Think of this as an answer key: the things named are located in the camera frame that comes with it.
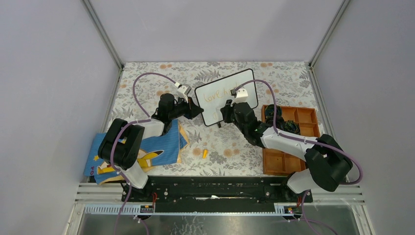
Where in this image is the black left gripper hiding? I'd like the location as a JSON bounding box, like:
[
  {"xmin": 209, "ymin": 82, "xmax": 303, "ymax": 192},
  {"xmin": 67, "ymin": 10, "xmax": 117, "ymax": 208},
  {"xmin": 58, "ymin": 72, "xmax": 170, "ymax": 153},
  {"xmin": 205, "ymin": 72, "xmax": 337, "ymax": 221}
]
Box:
[{"xmin": 168, "ymin": 94, "xmax": 203, "ymax": 120}]

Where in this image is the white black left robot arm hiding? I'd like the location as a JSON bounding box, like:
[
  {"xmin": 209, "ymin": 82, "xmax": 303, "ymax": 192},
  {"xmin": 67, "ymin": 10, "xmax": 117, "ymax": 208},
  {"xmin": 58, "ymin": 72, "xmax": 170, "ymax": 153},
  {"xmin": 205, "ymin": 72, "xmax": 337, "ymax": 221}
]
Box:
[{"xmin": 97, "ymin": 93, "xmax": 204, "ymax": 201}]

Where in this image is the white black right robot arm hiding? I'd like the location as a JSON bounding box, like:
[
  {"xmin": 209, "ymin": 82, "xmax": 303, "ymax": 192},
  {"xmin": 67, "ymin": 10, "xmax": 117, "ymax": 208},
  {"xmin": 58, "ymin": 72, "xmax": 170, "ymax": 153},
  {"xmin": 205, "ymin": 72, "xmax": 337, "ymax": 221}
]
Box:
[{"xmin": 220, "ymin": 100, "xmax": 353, "ymax": 202}]

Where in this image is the black framed whiteboard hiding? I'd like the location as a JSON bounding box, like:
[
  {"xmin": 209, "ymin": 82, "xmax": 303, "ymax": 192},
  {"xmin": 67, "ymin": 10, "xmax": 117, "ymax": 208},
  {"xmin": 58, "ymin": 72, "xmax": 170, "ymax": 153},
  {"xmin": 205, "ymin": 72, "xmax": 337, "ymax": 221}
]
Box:
[{"xmin": 195, "ymin": 69, "xmax": 254, "ymax": 127}]

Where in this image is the dark tape roll rear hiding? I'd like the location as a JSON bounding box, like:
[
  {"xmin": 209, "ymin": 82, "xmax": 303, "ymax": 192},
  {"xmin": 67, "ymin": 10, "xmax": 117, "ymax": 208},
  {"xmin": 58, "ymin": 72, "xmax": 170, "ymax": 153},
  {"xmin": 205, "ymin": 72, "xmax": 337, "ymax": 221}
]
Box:
[{"xmin": 264, "ymin": 104, "xmax": 282, "ymax": 118}]

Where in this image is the orange compartment tray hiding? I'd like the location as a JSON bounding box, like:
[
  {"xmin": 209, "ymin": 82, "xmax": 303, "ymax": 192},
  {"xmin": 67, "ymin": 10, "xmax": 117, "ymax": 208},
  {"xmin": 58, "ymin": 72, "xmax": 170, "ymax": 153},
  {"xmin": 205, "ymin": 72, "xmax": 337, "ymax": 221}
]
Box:
[{"xmin": 262, "ymin": 106, "xmax": 321, "ymax": 176}]

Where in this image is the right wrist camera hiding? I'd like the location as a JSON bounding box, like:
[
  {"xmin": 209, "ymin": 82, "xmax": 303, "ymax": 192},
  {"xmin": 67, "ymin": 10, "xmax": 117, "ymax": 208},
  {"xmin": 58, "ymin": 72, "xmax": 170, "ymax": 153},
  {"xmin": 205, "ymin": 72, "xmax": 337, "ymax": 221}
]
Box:
[{"xmin": 231, "ymin": 88, "xmax": 249, "ymax": 104}]

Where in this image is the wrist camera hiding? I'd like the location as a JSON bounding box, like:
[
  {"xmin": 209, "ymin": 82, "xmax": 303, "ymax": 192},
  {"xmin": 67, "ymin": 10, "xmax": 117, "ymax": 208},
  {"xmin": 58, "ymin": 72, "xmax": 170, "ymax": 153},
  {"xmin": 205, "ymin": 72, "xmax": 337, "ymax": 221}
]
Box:
[
  {"xmin": 175, "ymin": 82, "xmax": 192, "ymax": 100},
  {"xmin": 231, "ymin": 88, "xmax": 249, "ymax": 104}
]

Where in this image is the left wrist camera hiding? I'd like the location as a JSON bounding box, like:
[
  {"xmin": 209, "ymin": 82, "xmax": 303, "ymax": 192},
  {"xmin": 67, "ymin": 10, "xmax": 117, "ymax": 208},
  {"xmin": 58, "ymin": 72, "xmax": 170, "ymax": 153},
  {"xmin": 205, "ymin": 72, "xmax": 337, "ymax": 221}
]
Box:
[{"xmin": 175, "ymin": 82, "xmax": 192, "ymax": 100}]

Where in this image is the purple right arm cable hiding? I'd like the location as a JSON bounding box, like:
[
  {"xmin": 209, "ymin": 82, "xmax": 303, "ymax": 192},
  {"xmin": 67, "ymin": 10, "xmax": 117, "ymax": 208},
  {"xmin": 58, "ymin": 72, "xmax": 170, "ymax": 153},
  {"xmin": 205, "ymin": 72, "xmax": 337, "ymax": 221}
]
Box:
[{"xmin": 235, "ymin": 79, "xmax": 365, "ymax": 235}]

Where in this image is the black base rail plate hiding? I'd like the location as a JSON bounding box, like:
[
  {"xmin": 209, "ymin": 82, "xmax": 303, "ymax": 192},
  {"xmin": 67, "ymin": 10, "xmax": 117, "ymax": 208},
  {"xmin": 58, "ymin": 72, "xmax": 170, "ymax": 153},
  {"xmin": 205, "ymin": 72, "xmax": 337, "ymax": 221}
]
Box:
[{"xmin": 121, "ymin": 176, "xmax": 313, "ymax": 213}]

